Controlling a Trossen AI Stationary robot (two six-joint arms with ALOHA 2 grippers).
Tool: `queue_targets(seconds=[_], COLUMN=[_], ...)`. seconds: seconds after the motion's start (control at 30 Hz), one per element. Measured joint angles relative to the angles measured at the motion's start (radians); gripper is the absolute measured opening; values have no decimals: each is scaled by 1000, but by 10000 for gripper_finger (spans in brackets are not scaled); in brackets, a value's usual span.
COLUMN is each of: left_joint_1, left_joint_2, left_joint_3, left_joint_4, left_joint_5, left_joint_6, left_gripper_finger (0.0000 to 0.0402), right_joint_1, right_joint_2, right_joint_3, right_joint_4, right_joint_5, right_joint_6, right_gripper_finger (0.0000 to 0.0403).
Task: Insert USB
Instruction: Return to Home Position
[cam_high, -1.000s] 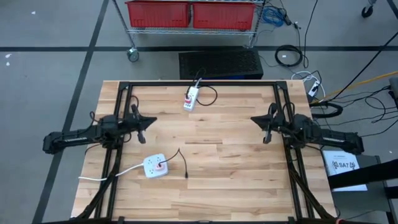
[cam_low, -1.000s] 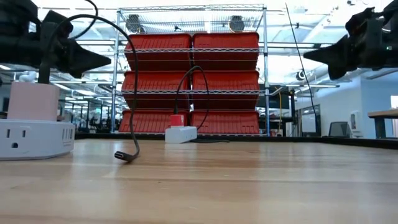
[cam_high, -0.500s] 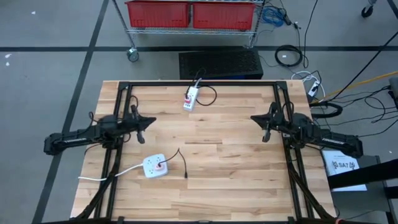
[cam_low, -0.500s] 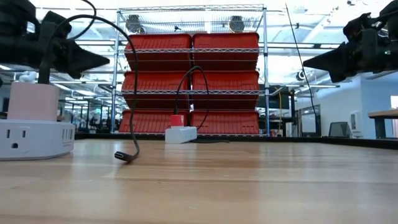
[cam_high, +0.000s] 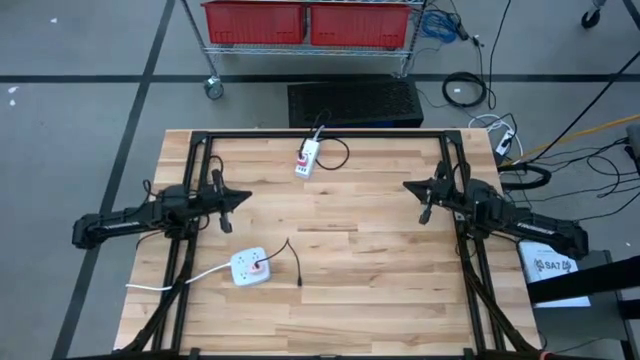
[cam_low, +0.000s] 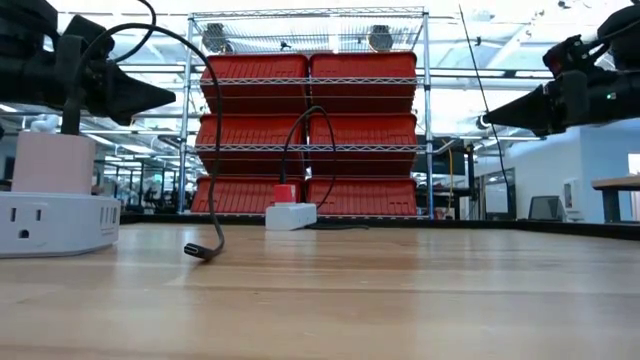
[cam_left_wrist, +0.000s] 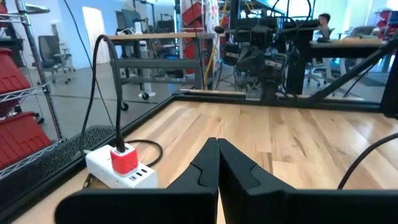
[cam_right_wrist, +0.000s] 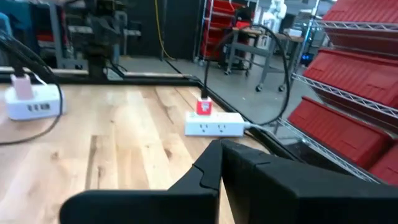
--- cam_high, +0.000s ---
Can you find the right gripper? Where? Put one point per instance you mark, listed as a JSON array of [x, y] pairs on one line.
[[440, 192]]

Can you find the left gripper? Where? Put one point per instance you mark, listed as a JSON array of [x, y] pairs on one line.
[[217, 197]]

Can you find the white square outlet hub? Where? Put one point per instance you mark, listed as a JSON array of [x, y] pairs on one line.
[[245, 262]]

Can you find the red USB charger cube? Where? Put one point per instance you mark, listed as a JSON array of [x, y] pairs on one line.
[[303, 161]]

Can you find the white power strip with USB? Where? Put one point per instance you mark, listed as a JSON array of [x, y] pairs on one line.
[[311, 150]]

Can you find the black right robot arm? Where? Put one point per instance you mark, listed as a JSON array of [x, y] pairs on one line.
[[525, 220]]

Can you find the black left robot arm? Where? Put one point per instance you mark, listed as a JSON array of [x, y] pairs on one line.
[[125, 220]]

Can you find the grey metal table clamp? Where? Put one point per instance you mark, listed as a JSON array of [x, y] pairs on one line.
[[459, 217]]

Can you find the white floor power strip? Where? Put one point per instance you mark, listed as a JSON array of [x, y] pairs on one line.
[[505, 142]]

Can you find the white printed paper sheet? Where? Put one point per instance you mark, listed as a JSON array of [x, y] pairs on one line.
[[550, 272]]

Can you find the red plastic bin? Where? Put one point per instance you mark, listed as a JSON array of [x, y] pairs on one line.
[[360, 25], [255, 22]]

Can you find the black side stand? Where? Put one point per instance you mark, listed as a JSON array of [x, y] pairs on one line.
[[590, 280]]

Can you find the grey box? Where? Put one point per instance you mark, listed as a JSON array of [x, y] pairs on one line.
[[635, 135]]

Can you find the black caster wheel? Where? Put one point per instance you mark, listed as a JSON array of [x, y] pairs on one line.
[[591, 19]]

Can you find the black aluminium table frame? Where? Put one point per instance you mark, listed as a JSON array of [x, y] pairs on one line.
[[225, 134]]

